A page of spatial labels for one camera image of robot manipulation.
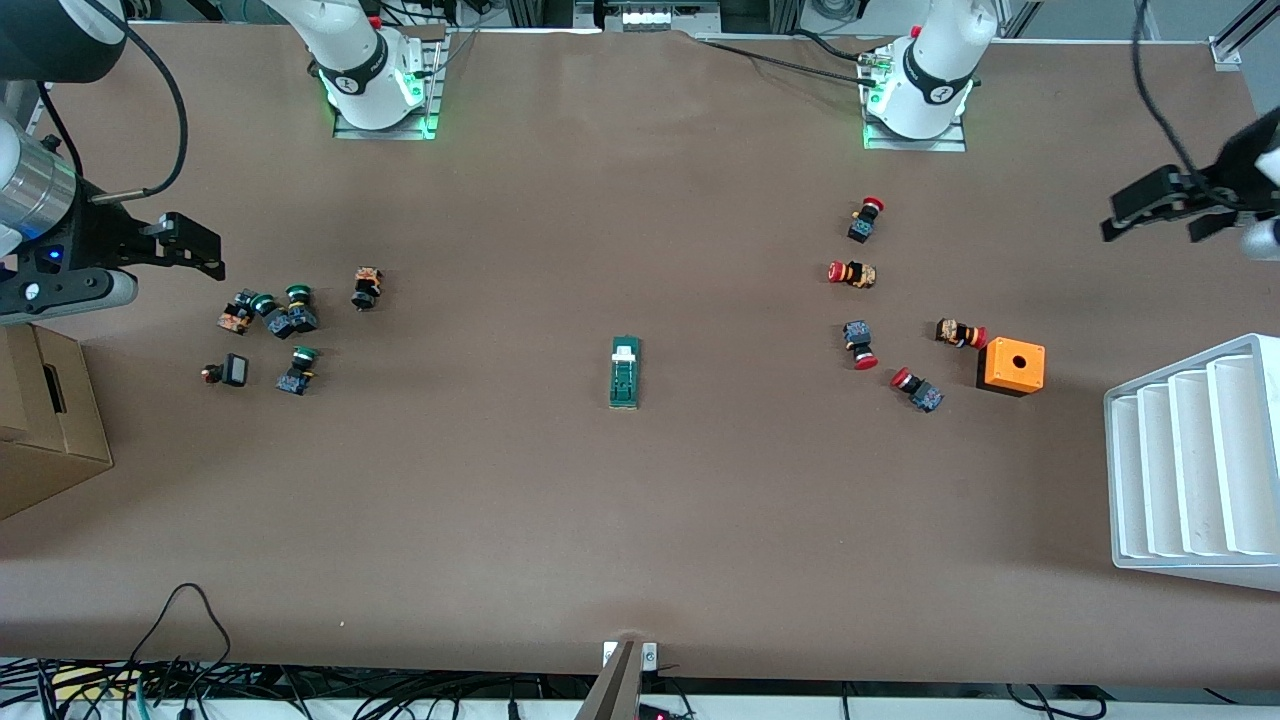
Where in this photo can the brown cardboard box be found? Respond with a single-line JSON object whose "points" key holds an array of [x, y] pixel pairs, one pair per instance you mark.
{"points": [[50, 430]]}

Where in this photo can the aluminium frame profile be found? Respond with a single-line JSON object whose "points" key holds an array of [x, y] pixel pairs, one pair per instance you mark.
{"points": [[28, 105], [1228, 50]]}

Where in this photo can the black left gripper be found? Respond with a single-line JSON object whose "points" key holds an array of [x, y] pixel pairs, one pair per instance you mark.
{"points": [[1236, 166]]}

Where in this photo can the green push button, blue block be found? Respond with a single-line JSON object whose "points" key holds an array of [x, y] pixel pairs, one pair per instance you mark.
{"points": [[297, 372], [270, 312], [301, 310]]}

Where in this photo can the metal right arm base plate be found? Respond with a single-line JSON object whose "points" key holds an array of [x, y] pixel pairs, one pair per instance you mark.
{"points": [[385, 133]]}

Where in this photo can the orange button enclosure box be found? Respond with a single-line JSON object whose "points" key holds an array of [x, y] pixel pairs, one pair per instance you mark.
{"points": [[1011, 366]]}

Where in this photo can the red emergency stop, orange block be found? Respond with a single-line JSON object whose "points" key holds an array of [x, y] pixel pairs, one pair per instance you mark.
{"points": [[852, 273], [961, 333]]}

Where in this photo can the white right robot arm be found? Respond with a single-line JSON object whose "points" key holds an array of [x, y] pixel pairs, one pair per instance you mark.
{"points": [[350, 60]]}

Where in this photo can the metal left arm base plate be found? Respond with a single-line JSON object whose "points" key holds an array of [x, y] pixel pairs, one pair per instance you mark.
{"points": [[915, 145]]}

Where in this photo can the metal frame with white lights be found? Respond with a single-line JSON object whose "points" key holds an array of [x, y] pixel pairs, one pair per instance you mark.
{"points": [[647, 17]]}

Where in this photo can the brown camera pole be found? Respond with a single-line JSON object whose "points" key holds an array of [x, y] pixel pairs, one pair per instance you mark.
{"points": [[615, 690]]}

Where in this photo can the green circuit board connector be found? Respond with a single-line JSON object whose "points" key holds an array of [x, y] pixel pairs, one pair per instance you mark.
{"points": [[625, 385]]}

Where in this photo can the black square push button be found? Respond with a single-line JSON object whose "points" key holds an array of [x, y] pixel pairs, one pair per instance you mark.
{"points": [[232, 371]]}

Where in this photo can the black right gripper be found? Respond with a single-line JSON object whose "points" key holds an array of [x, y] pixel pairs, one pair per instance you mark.
{"points": [[88, 237]]}

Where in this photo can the white slotted tray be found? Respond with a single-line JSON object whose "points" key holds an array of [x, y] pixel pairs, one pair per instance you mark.
{"points": [[1195, 470]]}

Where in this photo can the red emergency stop, blue block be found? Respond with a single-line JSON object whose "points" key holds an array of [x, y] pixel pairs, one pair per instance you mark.
{"points": [[866, 219], [917, 389], [859, 344]]}

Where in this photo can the black push button, orange block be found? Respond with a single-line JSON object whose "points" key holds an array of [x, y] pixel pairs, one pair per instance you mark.
{"points": [[236, 316], [366, 288]]}

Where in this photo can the white pole bracket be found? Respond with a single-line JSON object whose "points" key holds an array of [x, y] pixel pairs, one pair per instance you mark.
{"points": [[650, 655]]}

